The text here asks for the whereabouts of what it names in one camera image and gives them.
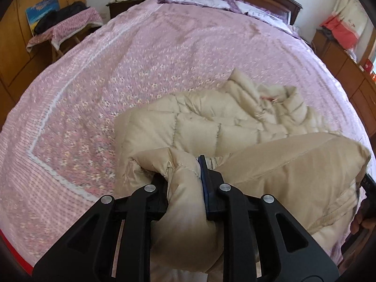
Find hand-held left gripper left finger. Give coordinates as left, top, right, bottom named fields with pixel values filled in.
left=32, top=172, right=169, bottom=282

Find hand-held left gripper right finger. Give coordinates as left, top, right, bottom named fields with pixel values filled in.
left=197, top=155, right=341, bottom=282

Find beige puffer jacket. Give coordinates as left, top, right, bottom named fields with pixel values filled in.
left=113, top=68, right=372, bottom=282

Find person's right hand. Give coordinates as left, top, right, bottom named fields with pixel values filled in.
left=349, top=198, right=375, bottom=235

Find wooden dresser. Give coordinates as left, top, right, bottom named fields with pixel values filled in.
left=311, top=29, right=376, bottom=130

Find window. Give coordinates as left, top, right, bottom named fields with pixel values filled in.
left=364, top=23, right=376, bottom=75

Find bed with pink floral cover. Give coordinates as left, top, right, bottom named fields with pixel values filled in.
left=0, top=0, right=374, bottom=271

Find red cloth pile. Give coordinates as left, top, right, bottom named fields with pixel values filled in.
left=320, top=15, right=360, bottom=51

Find wooden folding table legs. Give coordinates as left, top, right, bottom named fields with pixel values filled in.
left=51, top=31, right=86, bottom=63

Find floral cream curtain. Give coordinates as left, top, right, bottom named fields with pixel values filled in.
left=330, top=0, right=371, bottom=63

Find dark wooden nightstand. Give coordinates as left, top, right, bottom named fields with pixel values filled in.
left=106, top=0, right=145, bottom=20

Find black bag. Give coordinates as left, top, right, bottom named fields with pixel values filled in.
left=34, top=1, right=90, bottom=35

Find blue yellow painting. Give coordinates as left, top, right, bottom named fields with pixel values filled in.
left=26, top=0, right=61, bottom=36

